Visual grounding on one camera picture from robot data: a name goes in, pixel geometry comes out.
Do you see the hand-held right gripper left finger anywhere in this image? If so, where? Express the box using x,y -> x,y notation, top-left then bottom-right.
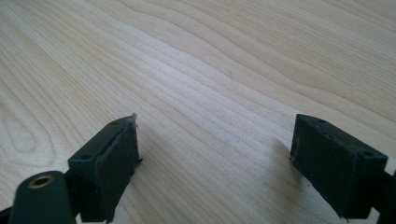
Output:
67,113 -> 144,224

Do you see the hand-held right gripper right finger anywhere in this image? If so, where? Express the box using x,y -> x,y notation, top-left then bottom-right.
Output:
289,113 -> 389,220

